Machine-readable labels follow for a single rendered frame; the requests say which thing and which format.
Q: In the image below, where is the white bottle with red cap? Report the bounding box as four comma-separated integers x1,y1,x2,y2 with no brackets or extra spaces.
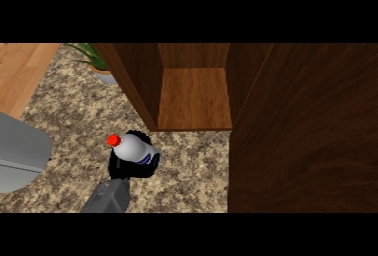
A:
104,133,160,166

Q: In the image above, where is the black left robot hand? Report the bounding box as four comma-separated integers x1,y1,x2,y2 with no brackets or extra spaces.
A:
107,129,162,180

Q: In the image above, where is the brown wooden cabinet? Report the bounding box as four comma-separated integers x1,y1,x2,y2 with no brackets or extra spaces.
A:
89,42,274,133

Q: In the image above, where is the green potted plant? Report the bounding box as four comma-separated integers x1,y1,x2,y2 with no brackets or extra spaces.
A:
63,42,119,85

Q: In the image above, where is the dark brown cabinet door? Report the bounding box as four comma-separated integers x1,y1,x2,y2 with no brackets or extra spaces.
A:
225,42,378,214

